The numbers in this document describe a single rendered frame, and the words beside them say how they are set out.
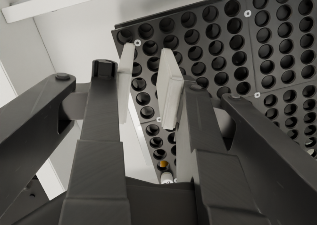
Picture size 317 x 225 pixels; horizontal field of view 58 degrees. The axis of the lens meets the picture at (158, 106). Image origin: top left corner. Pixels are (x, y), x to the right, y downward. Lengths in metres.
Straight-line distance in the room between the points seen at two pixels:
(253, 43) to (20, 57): 0.20
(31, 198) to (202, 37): 0.37
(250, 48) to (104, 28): 0.15
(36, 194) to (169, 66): 0.38
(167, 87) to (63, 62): 0.19
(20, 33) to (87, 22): 0.07
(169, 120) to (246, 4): 0.13
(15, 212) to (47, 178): 0.27
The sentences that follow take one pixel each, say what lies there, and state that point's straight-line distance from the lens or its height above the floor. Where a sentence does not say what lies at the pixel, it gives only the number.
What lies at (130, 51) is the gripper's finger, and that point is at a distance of 0.19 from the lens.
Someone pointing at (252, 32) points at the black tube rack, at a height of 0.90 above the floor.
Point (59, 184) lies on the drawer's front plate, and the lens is 0.28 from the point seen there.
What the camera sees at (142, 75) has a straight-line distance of 0.25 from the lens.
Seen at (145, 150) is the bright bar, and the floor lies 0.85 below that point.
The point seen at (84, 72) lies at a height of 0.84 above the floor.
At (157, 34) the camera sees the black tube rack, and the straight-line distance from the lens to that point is 0.24.
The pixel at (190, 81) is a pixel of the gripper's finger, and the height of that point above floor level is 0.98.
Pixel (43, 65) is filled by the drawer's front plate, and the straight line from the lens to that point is 0.31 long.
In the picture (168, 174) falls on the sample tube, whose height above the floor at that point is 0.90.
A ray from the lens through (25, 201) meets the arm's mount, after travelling 0.52.
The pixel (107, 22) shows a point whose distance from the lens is 0.31.
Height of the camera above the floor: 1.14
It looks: 66 degrees down
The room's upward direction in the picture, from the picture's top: 173 degrees clockwise
